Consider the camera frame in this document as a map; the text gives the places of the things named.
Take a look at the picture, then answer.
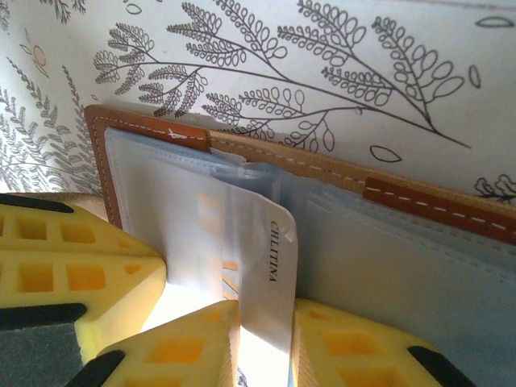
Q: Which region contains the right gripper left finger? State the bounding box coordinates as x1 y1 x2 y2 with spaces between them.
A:
80 300 241 387

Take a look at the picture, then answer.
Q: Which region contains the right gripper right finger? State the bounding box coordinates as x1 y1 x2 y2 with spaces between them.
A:
293 298 479 387

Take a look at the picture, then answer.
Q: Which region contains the brown leather card holder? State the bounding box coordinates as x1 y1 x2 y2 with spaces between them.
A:
83 103 516 387

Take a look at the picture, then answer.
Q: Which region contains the white card black lettering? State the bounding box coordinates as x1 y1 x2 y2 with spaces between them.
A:
236 196 300 387

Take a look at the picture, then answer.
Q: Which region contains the white card orange print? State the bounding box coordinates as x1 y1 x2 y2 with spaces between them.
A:
164 177 243 303

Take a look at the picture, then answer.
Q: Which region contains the floral patterned table covering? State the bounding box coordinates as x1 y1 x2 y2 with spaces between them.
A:
0 0 516 202

